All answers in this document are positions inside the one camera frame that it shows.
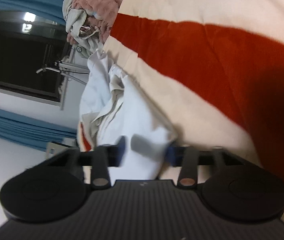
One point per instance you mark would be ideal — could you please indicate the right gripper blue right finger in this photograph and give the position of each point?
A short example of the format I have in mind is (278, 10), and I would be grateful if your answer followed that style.
(175, 155)

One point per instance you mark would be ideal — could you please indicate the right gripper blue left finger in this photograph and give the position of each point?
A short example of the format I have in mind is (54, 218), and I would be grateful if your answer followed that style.
(116, 152)

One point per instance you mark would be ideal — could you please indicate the white garment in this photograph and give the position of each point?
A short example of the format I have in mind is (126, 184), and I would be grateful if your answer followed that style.
(114, 107)

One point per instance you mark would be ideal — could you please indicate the crumpled light patterned clothes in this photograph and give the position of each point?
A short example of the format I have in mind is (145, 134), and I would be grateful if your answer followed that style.
(81, 34)

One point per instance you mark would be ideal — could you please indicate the black and cream chair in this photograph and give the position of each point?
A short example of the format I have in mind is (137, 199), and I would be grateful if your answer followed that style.
(54, 147)

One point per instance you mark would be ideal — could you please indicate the metal tripod stand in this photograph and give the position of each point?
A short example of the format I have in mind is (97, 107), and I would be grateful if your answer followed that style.
(70, 67)

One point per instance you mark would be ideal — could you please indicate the blue curtain left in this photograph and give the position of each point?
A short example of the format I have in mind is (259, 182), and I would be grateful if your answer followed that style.
(31, 132)

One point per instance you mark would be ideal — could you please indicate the striped red cream bedspread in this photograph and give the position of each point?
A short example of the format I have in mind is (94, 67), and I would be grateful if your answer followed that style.
(215, 68)

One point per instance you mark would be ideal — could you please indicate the dark window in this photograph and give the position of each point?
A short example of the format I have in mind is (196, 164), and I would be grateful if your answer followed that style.
(29, 47)

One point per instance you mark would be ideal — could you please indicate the pink fluffy garment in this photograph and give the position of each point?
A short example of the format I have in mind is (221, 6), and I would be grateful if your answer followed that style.
(97, 13)

